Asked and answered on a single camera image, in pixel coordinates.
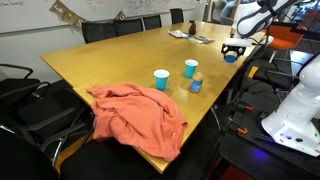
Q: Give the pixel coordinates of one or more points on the dark robot mounting plate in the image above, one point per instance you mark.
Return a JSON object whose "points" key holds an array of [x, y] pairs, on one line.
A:
{"points": [[253, 143]]}

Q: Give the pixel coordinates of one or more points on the black mesh office chair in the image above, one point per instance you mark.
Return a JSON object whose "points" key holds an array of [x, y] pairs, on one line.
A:
{"points": [[98, 31], [16, 83], [50, 115], [23, 160], [152, 22], [176, 15], [128, 26]]}

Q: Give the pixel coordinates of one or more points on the grey armchair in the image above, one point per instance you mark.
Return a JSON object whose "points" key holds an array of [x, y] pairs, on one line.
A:
{"points": [[220, 11]]}

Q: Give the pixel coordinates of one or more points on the blue jar lid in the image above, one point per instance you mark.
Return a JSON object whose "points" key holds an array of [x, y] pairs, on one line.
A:
{"points": [[230, 59]]}

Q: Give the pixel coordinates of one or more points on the printed magazine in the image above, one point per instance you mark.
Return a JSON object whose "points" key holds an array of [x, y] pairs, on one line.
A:
{"points": [[178, 33], [201, 39]]}

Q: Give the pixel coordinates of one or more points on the orange cloth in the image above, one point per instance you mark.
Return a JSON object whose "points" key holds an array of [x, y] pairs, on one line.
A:
{"points": [[133, 116]]}

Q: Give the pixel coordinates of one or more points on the yellow flat object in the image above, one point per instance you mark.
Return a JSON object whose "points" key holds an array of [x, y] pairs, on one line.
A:
{"points": [[253, 71]]}

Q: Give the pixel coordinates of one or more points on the blue plastic cup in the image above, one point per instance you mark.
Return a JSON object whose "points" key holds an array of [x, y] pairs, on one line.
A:
{"points": [[161, 81], [190, 70]]}

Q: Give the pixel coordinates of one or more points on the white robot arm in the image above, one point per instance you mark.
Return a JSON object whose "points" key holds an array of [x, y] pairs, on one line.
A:
{"points": [[293, 113]]}

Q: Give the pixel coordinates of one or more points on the brown bottle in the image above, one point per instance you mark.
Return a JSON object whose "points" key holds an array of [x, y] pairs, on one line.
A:
{"points": [[192, 28]]}

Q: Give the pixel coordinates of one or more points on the orange chair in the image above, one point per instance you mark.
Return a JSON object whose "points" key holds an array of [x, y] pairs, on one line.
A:
{"points": [[283, 36]]}

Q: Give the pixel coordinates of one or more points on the long wall whiteboard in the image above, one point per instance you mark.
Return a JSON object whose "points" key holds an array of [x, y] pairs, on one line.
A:
{"points": [[30, 13]]}

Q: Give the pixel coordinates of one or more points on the paper pennant banner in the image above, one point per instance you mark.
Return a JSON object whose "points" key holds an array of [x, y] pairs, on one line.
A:
{"points": [[71, 16]]}

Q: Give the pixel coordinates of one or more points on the orange black clamp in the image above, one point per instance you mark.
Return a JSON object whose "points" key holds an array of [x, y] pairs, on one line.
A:
{"points": [[240, 130], [246, 107]]}

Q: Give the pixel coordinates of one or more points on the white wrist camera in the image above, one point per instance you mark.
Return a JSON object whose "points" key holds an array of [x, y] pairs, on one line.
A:
{"points": [[238, 42]]}

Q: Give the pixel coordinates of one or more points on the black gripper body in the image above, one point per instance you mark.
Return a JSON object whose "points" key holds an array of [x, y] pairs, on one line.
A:
{"points": [[234, 49]]}

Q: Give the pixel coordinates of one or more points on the peanut butter jar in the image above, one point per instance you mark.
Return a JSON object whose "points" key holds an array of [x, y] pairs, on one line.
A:
{"points": [[196, 86]]}

